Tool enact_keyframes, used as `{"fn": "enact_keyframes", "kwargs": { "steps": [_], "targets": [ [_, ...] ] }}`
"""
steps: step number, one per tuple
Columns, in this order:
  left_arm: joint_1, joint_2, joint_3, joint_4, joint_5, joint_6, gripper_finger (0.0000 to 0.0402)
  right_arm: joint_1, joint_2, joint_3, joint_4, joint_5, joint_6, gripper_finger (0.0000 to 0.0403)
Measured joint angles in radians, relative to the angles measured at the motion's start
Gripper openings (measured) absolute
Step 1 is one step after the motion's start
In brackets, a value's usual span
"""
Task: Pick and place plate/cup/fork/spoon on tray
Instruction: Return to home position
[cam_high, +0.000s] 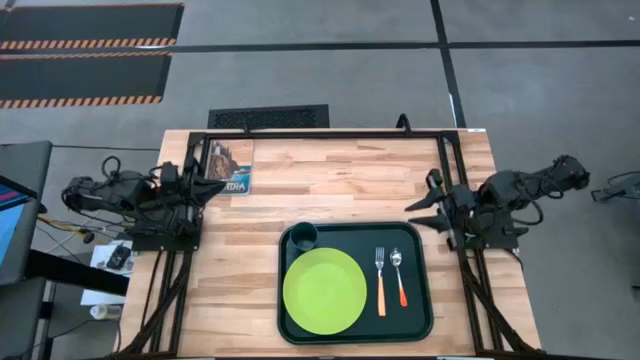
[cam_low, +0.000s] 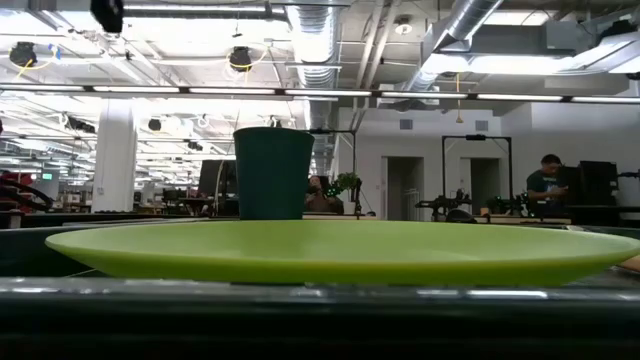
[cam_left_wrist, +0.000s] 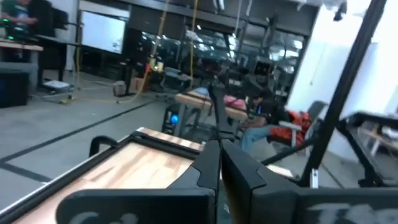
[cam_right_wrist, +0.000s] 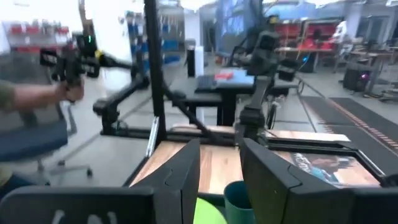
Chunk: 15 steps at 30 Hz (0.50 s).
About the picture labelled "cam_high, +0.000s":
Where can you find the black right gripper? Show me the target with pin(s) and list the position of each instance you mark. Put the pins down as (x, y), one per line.
(460, 210)

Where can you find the black perforated floor mat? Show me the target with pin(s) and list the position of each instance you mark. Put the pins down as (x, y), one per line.
(267, 117)

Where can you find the teal plastic cup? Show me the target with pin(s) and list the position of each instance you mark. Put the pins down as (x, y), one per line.
(303, 236)

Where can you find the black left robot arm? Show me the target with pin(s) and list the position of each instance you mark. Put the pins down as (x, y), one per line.
(120, 195)

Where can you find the lime green plate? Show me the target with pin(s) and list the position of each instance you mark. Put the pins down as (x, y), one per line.
(325, 291)

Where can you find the white papers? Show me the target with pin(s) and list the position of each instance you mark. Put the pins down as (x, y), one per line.
(102, 290)

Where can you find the computer monitor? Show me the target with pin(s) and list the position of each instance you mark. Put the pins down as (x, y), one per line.
(12, 225)

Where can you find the black handheld device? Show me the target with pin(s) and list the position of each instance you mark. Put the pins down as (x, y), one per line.
(119, 256)

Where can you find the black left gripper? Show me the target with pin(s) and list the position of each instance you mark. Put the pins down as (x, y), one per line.
(180, 195)

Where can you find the black aluminium table frame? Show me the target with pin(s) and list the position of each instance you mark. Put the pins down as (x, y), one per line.
(325, 135)

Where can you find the clear plastic bottle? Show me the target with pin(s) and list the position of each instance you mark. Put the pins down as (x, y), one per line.
(105, 311)

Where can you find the black orange-striped floor mat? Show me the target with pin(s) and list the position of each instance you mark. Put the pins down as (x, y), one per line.
(90, 22)
(80, 77)

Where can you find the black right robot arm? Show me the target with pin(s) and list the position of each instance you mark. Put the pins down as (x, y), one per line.
(520, 192)

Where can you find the illustrated book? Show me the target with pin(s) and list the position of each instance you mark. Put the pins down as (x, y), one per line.
(227, 167)

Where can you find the teal bowl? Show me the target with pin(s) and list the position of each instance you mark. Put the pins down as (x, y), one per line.
(360, 235)

